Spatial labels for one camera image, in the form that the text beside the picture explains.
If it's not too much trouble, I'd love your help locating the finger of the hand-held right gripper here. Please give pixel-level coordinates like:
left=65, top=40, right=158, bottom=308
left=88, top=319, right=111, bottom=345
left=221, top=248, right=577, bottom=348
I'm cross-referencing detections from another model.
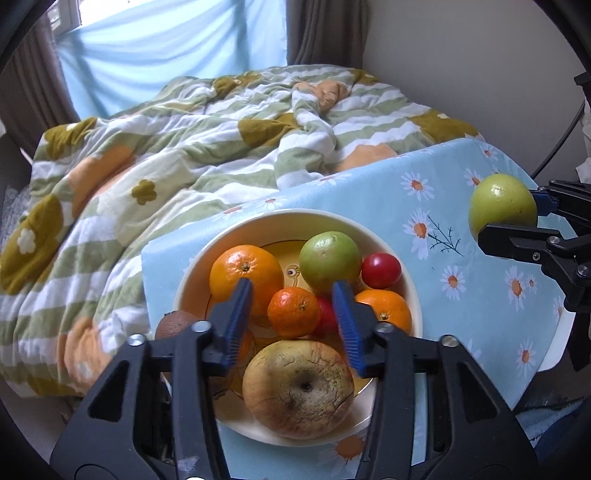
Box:
left=529, top=180, right=591, bottom=217
left=478, top=223, right=575, bottom=269

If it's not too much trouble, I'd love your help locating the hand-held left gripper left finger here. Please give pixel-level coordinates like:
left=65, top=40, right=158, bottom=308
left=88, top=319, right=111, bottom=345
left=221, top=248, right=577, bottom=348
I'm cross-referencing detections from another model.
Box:
left=50, top=278, right=254, bottom=480

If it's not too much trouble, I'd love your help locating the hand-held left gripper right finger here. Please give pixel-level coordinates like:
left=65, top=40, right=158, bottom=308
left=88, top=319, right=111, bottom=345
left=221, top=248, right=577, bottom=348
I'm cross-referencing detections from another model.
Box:
left=331, top=281, right=539, bottom=480

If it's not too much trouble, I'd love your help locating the large red tomato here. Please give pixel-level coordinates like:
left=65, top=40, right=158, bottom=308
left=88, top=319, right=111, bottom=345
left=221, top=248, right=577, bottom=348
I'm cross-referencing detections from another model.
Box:
left=314, top=296, right=340, bottom=337

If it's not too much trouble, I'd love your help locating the small tangerine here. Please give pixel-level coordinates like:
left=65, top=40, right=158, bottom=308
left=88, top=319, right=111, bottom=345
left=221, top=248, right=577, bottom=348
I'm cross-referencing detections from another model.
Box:
left=353, top=289, right=413, bottom=335
left=235, top=327, right=256, bottom=366
left=267, top=287, right=321, bottom=339

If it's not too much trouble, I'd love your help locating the large green apple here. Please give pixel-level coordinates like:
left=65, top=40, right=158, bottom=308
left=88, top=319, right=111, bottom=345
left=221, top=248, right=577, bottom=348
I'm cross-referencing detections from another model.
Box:
left=468, top=173, right=539, bottom=243

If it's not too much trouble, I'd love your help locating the cream oval bowl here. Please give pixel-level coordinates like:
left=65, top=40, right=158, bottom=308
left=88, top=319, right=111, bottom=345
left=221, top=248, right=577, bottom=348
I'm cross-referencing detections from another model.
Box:
left=173, top=209, right=423, bottom=446

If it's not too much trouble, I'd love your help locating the brown kiwi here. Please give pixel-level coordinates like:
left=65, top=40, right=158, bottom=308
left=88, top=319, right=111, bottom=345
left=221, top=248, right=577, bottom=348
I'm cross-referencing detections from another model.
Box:
left=154, top=310, right=201, bottom=342

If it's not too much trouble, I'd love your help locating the small red tomato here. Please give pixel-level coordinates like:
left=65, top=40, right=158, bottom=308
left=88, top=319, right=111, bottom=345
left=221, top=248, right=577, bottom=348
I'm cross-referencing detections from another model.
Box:
left=361, top=252, right=402, bottom=289

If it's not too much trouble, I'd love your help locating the wrinkled brown apple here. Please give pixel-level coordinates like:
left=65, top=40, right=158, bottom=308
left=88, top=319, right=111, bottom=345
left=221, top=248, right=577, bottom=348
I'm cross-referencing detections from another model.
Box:
left=242, top=339, right=355, bottom=439

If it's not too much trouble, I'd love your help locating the orange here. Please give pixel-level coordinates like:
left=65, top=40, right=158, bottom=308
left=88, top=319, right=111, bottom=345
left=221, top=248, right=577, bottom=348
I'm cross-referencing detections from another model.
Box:
left=209, top=244, right=284, bottom=319

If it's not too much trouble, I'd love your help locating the small green apple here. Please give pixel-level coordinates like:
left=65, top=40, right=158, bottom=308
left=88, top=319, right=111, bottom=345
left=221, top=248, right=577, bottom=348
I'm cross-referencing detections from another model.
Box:
left=299, top=231, right=362, bottom=296

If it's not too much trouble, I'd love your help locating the blue daisy print tablecloth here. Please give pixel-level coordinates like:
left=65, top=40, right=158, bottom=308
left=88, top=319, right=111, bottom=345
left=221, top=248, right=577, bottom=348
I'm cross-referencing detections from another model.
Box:
left=141, top=138, right=571, bottom=467

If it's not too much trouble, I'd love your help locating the fluffy blue white rug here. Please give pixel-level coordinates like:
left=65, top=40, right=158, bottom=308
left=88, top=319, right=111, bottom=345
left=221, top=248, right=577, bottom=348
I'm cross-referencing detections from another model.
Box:
left=512, top=392, right=591, bottom=464

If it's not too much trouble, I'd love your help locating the green striped floral blanket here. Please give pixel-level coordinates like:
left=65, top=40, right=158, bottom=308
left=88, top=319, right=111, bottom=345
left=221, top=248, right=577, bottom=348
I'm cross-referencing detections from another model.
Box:
left=0, top=65, right=483, bottom=398

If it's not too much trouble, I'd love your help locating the light blue window sheet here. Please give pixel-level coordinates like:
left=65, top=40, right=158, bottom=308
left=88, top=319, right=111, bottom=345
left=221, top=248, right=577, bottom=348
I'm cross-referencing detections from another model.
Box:
left=55, top=0, right=290, bottom=121

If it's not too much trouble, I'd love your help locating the brown curtain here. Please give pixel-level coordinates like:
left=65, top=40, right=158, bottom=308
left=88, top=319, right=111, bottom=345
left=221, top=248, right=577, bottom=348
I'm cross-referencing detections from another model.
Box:
left=285, top=0, right=369, bottom=71
left=0, top=18, right=80, bottom=155

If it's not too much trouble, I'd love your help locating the black cable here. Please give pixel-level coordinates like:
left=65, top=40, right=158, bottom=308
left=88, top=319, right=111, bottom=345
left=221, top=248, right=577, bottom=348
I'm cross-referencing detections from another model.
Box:
left=530, top=97, right=588, bottom=182

